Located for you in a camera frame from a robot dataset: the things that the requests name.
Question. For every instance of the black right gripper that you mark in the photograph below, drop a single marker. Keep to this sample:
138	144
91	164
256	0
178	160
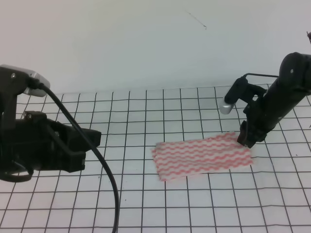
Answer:
262	116

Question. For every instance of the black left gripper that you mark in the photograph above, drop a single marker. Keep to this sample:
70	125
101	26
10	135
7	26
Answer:
29	145

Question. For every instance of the pink wavy-striped towel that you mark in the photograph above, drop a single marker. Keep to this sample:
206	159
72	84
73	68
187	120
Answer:
174	160

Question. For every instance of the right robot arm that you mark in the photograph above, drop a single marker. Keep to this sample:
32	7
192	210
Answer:
291	86

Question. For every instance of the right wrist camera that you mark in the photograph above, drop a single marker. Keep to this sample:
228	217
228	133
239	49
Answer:
241	89

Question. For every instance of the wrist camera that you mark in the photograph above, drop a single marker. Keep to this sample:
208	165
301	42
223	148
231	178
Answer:
241	89
13	82

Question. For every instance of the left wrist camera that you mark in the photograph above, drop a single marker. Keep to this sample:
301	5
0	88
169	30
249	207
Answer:
13	82

